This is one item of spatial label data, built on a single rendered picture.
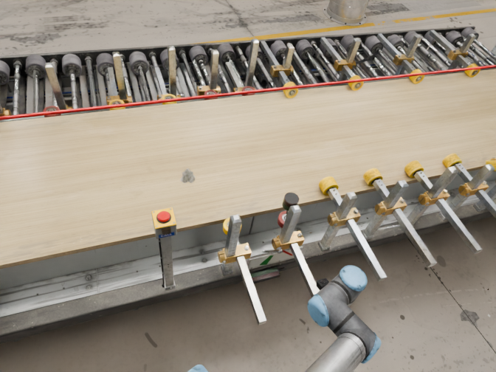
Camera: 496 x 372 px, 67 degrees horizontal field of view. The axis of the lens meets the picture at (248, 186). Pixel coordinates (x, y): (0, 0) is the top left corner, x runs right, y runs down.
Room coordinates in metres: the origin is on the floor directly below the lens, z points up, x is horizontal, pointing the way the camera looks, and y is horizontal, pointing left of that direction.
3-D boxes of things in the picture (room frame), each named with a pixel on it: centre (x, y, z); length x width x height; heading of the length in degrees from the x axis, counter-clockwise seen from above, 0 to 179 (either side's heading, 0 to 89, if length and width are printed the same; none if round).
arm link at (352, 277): (0.61, -0.40, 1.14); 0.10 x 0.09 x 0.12; 140
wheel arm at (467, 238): (1.21, -0.93, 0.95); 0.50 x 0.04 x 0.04; 27
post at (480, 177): (1.36, -1.09, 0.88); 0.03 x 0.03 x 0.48; 27
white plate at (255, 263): (0.87, -0.19, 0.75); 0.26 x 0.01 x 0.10; 117
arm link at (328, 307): (0.52, -0.33, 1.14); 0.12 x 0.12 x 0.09; 50
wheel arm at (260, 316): (0.72, -0.06, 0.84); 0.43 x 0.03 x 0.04; 27
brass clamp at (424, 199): (1.26, -0.89, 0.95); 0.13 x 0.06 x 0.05; 117
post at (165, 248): (0.67, 0.25, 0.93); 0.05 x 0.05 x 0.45; 27
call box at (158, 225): (0.67, 0.25, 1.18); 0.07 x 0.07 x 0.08; 27
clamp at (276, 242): (0.92, -0.22, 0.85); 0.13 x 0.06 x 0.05; 117
